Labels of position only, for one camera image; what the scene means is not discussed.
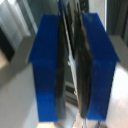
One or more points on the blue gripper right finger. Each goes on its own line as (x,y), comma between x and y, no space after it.
(100,63)

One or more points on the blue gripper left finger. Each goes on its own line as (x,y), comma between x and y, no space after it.
(45,66)

